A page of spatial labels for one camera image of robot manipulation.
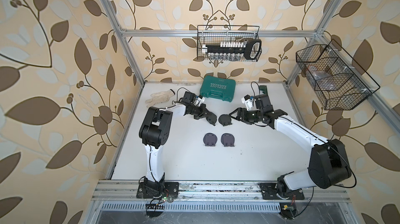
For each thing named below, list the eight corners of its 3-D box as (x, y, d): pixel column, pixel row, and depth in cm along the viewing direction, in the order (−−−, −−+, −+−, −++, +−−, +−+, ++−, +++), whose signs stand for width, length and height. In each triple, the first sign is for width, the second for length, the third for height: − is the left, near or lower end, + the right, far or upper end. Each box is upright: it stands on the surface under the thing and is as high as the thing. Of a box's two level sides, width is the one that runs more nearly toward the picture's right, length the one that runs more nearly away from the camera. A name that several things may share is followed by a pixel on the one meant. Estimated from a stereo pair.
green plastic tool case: (199, 97, 114) (199, 93, 110) (204, 79, 127) (204, 74, 122) (233, 102, 111) (234, 97, 107) (235, 82, 124) (236, 77, 119)
